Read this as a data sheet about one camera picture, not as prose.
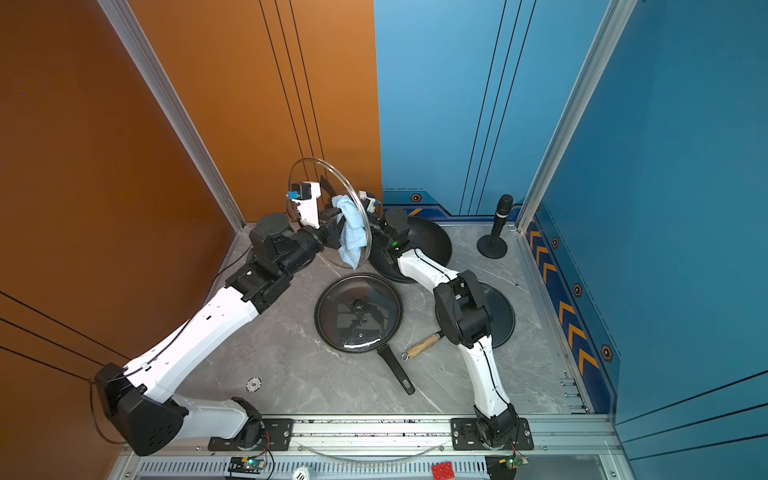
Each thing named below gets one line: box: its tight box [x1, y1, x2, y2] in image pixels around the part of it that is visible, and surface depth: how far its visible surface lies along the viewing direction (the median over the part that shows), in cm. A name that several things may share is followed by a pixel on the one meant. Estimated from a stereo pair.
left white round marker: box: [245, 376, 262, 393], surface depth 83 cm
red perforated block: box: [432, 461, 455, 480], surface depth 69 cm
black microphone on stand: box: [477, 194, 514, 259], surface depth 101 cm
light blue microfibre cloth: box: [331, 195, 367, 271], surface depth 67 cm
